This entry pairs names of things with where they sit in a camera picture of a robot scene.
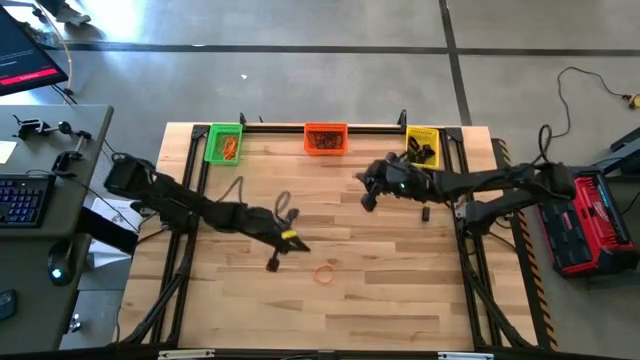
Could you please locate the black floor cable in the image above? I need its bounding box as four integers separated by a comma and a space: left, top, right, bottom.
543, 66, 632, 161

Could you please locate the yellow black hazard tape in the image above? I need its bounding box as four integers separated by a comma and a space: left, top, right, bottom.
497, 137, 560, 352

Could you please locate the white metal bracket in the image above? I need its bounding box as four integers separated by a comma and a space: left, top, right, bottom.
437, 351, 495, 360
157, 348, 216, 360

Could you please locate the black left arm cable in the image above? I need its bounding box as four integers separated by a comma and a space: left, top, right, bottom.
217, 174, 296, 224

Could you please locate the blue black equipment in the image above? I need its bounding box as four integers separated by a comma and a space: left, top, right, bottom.
608, 124, 640, 177

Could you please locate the black computer monitor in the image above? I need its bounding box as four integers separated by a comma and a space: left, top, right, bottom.
0, 5, 70, 98

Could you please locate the yellow plastic basket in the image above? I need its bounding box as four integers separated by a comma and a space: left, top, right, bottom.
403, 124, 441, 171

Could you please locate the white paper sheet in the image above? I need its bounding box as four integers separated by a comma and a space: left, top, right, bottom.
89, 197, 144, 269

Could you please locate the black computer mouse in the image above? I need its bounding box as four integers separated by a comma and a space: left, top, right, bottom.
46, 238, 77, 288

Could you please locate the person's shoe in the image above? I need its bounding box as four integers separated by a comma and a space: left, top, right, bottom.
37, 0, 92, 26

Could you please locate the grey desk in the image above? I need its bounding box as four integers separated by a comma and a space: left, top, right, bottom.
0, 103, 115, 354

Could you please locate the green plastic basket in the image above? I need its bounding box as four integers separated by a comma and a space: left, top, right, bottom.
203, 122, 245, 166

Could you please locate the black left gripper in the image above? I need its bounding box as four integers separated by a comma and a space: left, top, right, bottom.
234, 203, 312, 274

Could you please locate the black desk clamp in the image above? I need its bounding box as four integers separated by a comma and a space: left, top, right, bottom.
13, 115, 94, 151
51, 148, 85, 176

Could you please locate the beige cable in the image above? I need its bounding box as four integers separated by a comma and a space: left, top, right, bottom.
30, 0, 75, 96

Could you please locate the red black tool case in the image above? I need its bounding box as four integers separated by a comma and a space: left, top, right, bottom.
533, 164, 640, 280

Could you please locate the orange plastic basket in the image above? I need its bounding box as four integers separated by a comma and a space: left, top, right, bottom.
303, 122, 350, 157

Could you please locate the black backlit keyboard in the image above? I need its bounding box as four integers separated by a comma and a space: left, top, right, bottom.
0, 173, 57, 230

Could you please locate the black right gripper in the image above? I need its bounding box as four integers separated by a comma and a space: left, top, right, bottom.
354, 158, 436, 213

